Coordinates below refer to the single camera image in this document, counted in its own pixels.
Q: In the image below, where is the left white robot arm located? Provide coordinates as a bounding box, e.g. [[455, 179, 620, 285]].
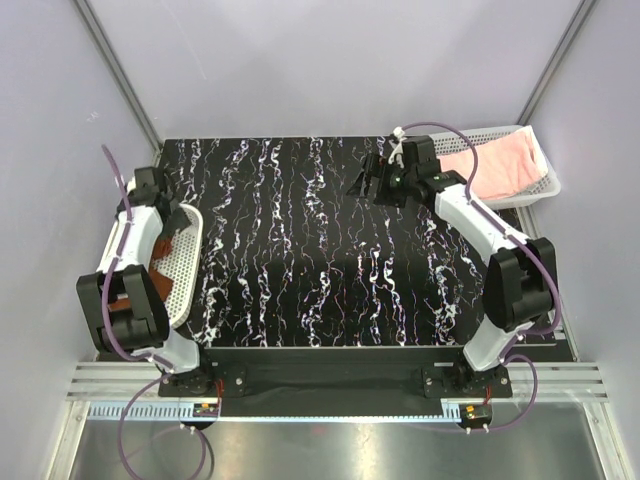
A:
[[76, 167, 216, 396]]

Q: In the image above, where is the controller board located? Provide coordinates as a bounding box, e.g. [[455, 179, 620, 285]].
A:
[[461, 403, 493, 424], [193, 402, 220, 418]]

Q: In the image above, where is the empty white mesh basket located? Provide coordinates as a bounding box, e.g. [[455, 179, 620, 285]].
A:
[[432, 125, 561, 210]]

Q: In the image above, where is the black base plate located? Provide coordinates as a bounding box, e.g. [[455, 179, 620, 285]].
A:
[[160, 347, 512, 399]]

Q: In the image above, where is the left controller board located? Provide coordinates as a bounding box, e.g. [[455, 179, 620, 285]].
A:
[[193, 402, 220, 418]]

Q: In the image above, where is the white basket with towels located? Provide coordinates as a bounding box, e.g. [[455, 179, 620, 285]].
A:
[[99, 202, 204, 329]]

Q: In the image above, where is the pink towel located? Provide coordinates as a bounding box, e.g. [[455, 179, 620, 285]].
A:
[[437, 125, 547, 199]]

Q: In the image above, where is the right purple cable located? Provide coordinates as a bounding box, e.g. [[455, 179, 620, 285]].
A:
[[392, 122, 562, 432]]

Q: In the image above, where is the brown towel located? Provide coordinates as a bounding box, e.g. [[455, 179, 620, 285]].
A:
[[107, 232, 176, 314]]

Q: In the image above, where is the slotted cable duct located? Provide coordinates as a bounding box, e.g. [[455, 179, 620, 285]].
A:
[[88, 401, 217, 422]]

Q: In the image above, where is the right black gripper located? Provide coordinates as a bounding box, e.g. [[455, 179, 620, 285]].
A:
[[346, 153, 417, 210]]

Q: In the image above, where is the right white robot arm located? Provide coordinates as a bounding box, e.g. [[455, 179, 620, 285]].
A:
[[347, 136, 560, 397]]

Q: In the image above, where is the right controller board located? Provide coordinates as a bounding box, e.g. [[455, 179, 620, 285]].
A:
[[461, 403, 493, 424]]

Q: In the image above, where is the black marble pattern mat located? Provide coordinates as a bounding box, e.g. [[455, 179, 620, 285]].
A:
[[159, 136, 486, 348]]

